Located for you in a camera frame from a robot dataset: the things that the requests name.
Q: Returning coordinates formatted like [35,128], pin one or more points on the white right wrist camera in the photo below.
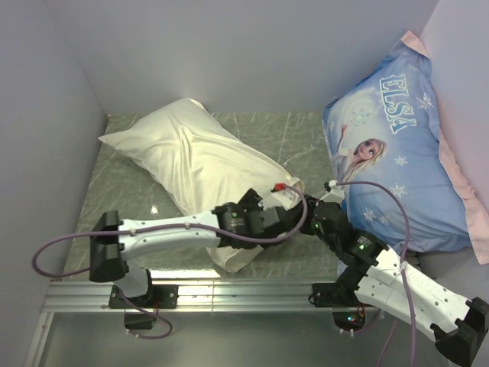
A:
[333,193]

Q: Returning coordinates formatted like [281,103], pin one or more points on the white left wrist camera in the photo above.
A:
[285,198]

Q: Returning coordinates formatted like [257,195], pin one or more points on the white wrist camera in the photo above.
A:
[285,198]
[333,193]

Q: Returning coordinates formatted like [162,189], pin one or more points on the aluminium mounting rail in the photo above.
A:
[214,323]

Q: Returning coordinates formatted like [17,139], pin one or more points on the blue Elsa pillow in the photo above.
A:
[402,181]

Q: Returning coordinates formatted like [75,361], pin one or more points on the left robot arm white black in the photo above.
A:
[115,243]

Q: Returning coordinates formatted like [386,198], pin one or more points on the cream pillowcase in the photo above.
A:
[199,163]

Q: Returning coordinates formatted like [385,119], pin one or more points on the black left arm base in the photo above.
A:
[140,313]

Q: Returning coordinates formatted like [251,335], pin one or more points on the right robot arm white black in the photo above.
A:
[376,276]

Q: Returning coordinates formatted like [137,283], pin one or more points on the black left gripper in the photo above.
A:
[251,203]

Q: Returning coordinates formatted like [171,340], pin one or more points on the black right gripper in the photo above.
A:
[310,203]

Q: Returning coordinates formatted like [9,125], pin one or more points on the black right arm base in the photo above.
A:
[348,312]

